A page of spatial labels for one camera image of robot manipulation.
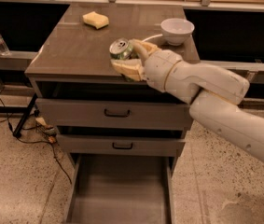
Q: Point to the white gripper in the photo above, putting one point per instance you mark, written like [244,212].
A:
[159,69]

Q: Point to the green soda can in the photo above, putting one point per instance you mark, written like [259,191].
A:
[122,49]

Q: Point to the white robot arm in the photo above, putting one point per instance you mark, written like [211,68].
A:
[212,93]

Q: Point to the grey drawer cabinet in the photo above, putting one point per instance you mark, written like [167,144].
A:
[73,64]

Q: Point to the grey top drawer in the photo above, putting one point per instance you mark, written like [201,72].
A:
[151,116]

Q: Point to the grey drawer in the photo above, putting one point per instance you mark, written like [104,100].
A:
[103,145]
[151,116]
[115,189]

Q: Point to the grey middle drawer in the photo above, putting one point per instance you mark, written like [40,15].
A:
[103,145]

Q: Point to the grey bottom drawer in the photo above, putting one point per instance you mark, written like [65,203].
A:
[115,189]

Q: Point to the white bowl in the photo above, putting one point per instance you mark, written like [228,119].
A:
[176,31]

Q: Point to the yellow sponge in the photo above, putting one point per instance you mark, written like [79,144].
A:
[95,20]

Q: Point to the plug cluster on floor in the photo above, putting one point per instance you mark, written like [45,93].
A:
[47,130]

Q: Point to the black table leg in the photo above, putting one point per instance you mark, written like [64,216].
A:
[24,117]

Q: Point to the clear plastic water bottle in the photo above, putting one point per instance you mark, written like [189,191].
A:
[0,42]

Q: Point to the black top drawer handle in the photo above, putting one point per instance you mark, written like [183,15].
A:
[112,114]

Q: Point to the black drawer handle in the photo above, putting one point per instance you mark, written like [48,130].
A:
[112,114]
[122,146]

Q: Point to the black middle drawer handle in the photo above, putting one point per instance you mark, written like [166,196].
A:
[122,146]

